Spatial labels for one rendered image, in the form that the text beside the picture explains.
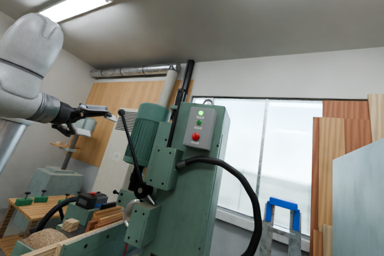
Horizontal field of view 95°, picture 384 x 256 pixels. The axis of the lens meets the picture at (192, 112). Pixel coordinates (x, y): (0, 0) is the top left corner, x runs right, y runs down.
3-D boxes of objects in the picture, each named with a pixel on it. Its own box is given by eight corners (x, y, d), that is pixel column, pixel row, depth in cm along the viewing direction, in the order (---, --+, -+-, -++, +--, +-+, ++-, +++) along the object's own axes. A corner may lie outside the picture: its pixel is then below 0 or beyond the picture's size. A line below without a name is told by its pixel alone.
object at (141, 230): (138, 233, 68) (147, 200, 71) (154, 240, 66) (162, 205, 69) (122, 242, 60) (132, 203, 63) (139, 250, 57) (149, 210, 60)
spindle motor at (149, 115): (136, 162, 101) (151, 111, 109) (163, 169, 94) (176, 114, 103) (114, 160, 85) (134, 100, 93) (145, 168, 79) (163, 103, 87)
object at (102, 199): (92, 199, 95) (96, 188, 96) (108, 205, 91) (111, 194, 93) (70, 203, 83) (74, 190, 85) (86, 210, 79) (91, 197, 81)
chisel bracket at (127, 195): (123, 205, 89) (128, 187, 91) (147, 214, 84) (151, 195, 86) (113, 208, 82) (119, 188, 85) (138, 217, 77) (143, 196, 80)
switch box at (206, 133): (187, 147, 73) (195, 111, 78) (210, 151, 70) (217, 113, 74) (182, 144, 68) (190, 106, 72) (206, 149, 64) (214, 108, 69)
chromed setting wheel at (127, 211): (121, 227, 71) (131, 194, 74) (147, 238, 67) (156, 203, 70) (116, 229, 68) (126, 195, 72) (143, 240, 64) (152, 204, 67)
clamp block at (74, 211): (87, 216, 94) (93, 198, 97) (106, 225, 89) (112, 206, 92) (60, 223, 81) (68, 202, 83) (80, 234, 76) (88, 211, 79)
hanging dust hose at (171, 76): (146, 165, 243) (170, 75, 280) (155, 168, 235) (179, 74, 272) (136, 164, 229) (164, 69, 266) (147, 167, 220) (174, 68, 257)
